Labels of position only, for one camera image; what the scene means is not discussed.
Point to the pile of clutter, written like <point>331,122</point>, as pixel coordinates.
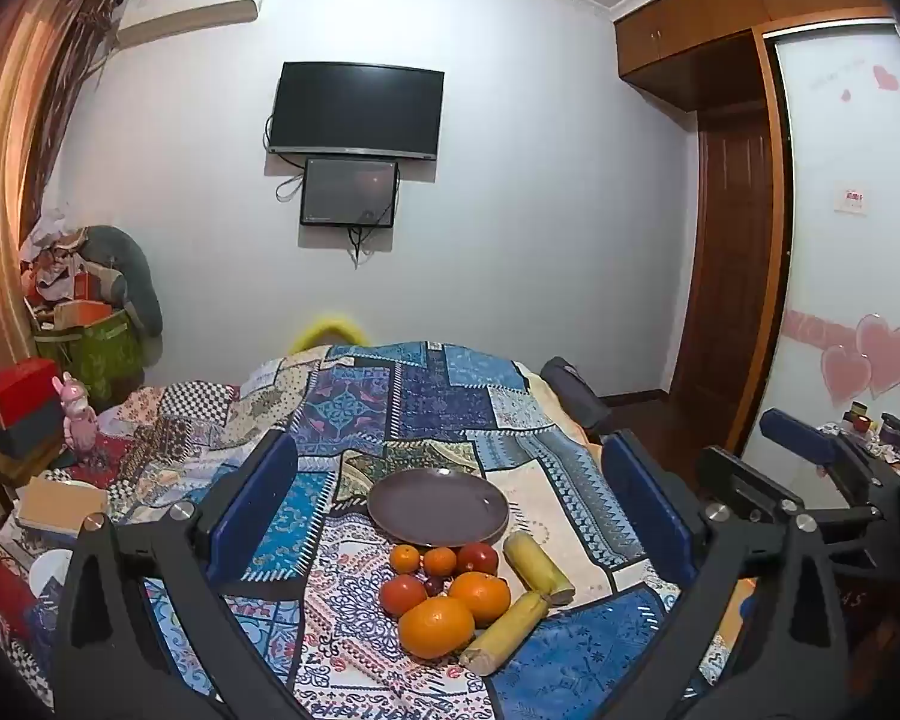
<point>60,262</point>

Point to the brown wooden door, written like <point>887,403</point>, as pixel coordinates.
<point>731,262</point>

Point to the small black wall monitor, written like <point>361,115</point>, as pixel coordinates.
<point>349,193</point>

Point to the red box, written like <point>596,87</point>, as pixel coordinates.
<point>22,386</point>

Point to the white air conditioner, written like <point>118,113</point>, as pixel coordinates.
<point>191,4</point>

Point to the yellow-green sugarcane piece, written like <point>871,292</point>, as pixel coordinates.
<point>502,634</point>
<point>534,562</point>

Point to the red tomato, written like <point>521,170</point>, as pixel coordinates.
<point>403,595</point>
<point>478,559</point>

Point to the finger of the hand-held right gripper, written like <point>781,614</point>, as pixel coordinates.
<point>746,481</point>
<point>795,435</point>

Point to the small tangerine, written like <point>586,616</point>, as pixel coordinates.
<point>404,559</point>
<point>440,562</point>

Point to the wooden overhead cabinet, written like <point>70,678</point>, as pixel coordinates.
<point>742,15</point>

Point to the large orange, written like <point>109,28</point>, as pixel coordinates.
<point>481,597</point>
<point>436,626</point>

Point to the dark brown round plate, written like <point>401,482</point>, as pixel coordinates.
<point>436,506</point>

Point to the yellow object behind bed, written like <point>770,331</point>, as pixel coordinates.
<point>326,331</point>

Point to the dark red grape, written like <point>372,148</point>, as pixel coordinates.
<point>434,584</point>

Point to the dark grey box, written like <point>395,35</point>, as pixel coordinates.
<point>26,429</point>

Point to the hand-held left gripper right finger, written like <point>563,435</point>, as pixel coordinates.
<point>649,510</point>

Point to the black bag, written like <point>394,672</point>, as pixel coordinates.
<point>570,394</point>

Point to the white sliding wardrobe door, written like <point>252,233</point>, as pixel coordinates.
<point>847,240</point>

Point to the orange brown curtain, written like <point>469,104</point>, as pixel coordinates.
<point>15,127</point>

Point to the pink rabbit toy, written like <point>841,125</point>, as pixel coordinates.
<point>79,412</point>

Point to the patchwork printed blanket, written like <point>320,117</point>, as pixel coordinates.
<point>420,397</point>

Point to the black wall television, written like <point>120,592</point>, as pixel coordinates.
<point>358,109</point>

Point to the cardboard box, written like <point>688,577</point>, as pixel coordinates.
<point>60,506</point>

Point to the small jars on desk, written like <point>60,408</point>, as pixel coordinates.
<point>874,424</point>

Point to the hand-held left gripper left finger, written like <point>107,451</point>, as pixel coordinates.
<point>259,510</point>

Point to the grey long pillow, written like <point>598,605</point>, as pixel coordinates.
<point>131,277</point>

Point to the green patterned bag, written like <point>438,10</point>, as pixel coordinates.
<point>94,356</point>

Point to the white round bowl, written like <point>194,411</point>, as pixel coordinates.
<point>49,577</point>

